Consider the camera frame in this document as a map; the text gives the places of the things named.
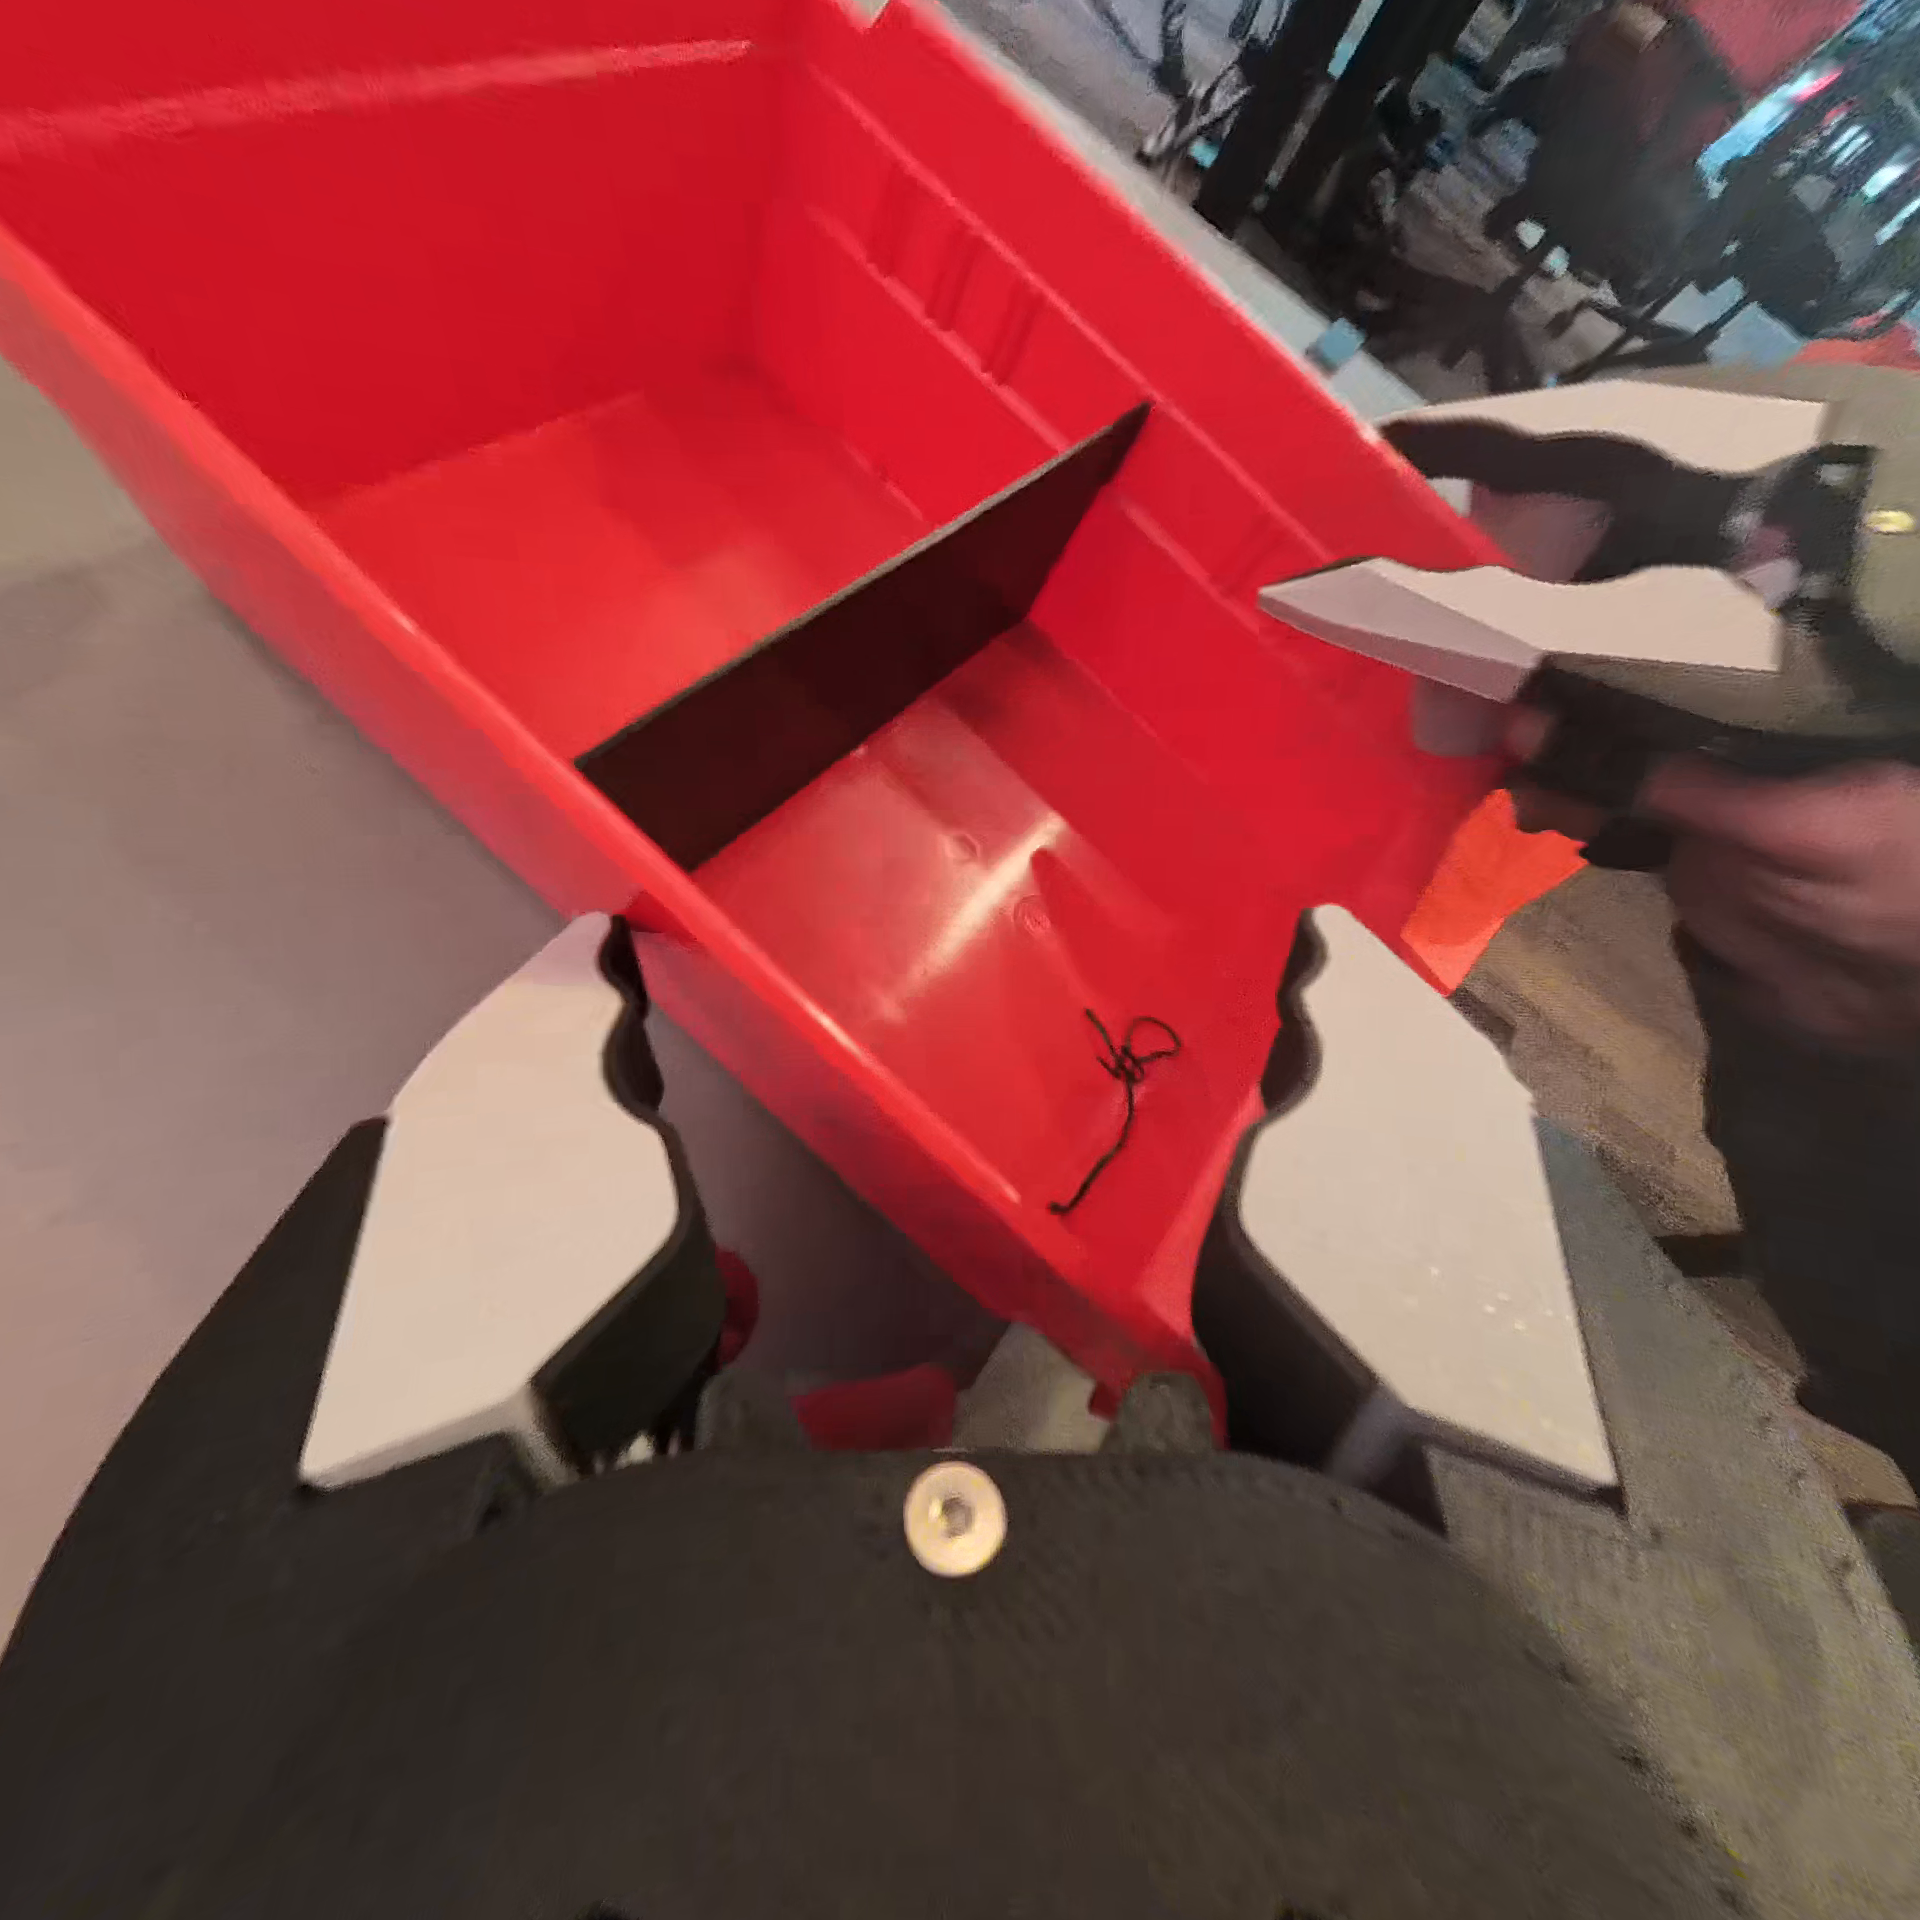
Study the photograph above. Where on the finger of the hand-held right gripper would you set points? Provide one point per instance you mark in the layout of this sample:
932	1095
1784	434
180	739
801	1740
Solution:
1651	422
1533	620

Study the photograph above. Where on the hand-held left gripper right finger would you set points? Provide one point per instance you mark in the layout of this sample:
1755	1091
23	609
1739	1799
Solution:
1411	1230

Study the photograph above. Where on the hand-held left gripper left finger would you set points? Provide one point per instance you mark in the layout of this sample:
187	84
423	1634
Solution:
483	1230

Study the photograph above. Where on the red plastic bin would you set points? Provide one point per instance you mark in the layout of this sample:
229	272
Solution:
451	302

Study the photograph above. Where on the person's right hand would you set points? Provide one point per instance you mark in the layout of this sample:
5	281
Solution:
1801	886

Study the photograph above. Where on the black office chair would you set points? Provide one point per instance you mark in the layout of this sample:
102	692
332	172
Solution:
1680	181

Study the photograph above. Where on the black twist tie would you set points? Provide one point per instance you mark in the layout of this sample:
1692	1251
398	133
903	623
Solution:
1128	1082

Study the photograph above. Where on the black bin divider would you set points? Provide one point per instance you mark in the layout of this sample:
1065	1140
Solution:
871	646

